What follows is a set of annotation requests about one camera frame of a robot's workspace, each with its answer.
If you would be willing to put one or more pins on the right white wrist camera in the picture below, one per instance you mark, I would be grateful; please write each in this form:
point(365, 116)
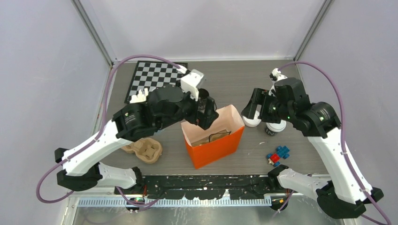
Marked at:
point(275, 76)

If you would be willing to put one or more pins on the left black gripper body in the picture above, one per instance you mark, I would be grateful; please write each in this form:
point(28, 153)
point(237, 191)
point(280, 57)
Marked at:
point(188, 109)

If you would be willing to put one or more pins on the black paper cup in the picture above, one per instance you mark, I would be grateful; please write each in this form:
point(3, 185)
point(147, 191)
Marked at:
point(270, 132)
point(203, 97)

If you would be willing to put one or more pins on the white cup lid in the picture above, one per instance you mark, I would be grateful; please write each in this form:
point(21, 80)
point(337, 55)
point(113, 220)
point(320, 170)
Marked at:
point(252, 122)

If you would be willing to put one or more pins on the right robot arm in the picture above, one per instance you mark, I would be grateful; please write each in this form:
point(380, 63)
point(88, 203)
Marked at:
point(347, 192)

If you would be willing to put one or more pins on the tan cardboard cup carrier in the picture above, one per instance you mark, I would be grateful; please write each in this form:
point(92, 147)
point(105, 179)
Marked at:
point(147, 150)

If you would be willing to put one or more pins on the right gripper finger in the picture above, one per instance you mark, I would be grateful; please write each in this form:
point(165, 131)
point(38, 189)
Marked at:
point(265, 114)
point(257, 98)

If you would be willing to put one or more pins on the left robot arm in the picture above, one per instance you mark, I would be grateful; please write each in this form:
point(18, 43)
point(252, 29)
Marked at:
point(82, 166)

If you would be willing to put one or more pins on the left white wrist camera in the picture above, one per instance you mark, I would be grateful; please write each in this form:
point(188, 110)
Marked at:
point(191, 82)

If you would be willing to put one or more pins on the orange paper bag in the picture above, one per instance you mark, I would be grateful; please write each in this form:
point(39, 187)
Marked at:
point(220, 140)

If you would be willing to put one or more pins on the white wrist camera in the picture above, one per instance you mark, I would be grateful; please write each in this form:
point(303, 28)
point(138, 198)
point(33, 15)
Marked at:
point(275, 76)
point(191, 82)

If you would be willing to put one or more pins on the black white chessboard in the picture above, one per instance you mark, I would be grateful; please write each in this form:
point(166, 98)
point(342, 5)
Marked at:
point(151, 75)

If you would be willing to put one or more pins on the red blue toy blocks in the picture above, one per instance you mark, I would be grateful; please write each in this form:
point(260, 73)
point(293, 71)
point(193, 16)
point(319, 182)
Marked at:
point(282, 152)

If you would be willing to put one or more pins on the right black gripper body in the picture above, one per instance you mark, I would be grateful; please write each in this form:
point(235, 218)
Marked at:
point(283, 109)

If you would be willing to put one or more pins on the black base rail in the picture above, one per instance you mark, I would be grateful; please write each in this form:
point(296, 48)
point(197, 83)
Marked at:
point(205, 187)

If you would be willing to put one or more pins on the white sip lid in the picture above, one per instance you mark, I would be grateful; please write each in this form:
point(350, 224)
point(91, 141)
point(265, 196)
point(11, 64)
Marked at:
point(277, 127)

